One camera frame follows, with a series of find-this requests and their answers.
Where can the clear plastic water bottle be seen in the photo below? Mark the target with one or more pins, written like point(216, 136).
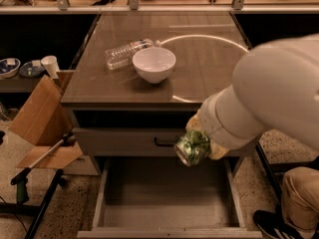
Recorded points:
point(122, 56)

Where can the person leg in khaki trousers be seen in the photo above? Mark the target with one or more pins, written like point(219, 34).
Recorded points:
point(300, 198)

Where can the black sneaker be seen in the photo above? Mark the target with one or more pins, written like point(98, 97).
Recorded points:
point(273, 226)

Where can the closed drawer with black handle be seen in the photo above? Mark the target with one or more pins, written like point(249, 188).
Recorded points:
point(100, 141)

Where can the white ceramic bowl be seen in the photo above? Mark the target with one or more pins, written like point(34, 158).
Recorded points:
point(154, 64)

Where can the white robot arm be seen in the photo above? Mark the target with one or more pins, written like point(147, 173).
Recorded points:
point(274, 86)

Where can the grey drawer cabinet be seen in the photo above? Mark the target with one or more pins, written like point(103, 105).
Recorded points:
point(207, 46)

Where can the blue bowl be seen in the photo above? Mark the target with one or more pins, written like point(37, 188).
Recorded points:
point(9, 68)

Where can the white paper cup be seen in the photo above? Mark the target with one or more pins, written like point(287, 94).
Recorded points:
point(50, 63)

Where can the grabber tool with green handle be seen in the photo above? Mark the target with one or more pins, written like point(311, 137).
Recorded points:
point(36, 163)

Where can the black stand frame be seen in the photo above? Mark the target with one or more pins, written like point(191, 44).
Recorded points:
point(36, 212)

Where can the brown cardboard box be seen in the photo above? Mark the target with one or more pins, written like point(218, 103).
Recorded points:
point(41, 121)

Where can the green soda can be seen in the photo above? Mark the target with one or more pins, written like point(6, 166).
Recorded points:
point(193, 147)

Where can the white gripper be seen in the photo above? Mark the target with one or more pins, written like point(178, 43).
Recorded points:
point(209, 122)

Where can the open bottom drawer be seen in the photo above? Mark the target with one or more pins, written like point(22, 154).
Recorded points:
point(161, 198)

